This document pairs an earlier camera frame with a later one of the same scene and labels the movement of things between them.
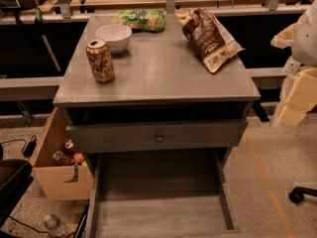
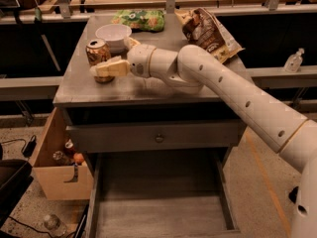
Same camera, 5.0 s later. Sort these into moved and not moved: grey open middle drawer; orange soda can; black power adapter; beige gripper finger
Moved: beige gripper finger
Not moved: grey open middle drawer; black power adapter; orange soda can
